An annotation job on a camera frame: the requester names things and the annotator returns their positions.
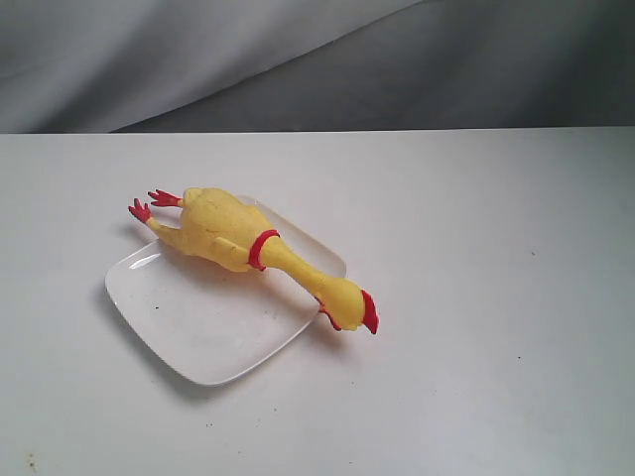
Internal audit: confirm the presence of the yellow rubber chicken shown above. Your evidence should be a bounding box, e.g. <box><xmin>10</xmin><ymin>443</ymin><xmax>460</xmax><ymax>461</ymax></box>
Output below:
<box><xmin>128</xmin><ymin>187</ymin><xmax>380</xmax><ymax>334</ymax></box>

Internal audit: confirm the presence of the white square ceramic plate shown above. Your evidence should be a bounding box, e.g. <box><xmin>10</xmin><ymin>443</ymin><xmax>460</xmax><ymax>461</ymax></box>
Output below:
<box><xmin>103</xmin><ymin>193</ymin><xmax>348</xmax><ymax>388</ymax></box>

